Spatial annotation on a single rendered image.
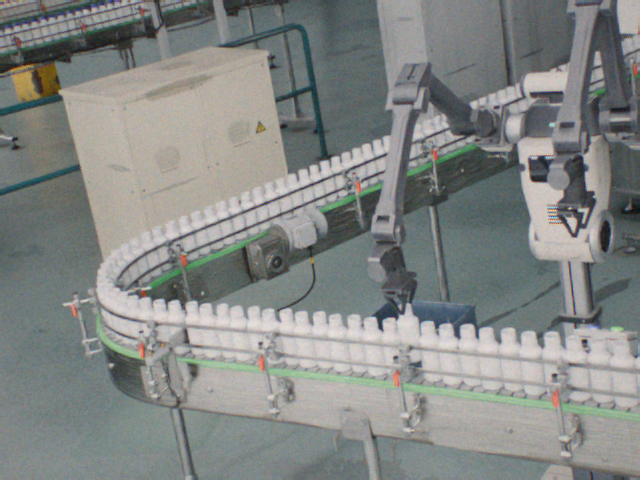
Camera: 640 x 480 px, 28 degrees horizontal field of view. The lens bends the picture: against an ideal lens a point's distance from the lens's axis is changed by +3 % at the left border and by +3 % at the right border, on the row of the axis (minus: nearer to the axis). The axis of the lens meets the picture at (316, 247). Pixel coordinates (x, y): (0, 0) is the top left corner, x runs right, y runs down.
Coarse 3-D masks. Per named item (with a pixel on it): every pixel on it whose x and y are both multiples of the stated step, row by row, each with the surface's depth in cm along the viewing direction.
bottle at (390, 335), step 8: (384, 320) 356; (392, 320) 356; (384, 328) 355; (392, 328) 354; (384, 336) 355; (392, 336) 354; (384, 352) 357; (392, 352) 355; (392, 360) 356; (400, 360) 356
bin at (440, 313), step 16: (384, 304) 423; (400, 304) 425; (416, 304) 422; (432, 304) 419; (448, 304) 415; (464, 304) 412; (432, 320) 421; (448, 320) 418; (464, 320) 405; (336, 448) 391
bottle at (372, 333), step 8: (368, 320) 359; (376, 320) 358; (368, 328) 357; (376, 328) 357; (368, 336) 357; (376, 336) 357; (368, 352) 358; (376, 352) 358; (368, 360) 360; (376, 360) 358; (384, 360) 360; (368, 368) 361; (376, 368) 359; (384, 368) 360
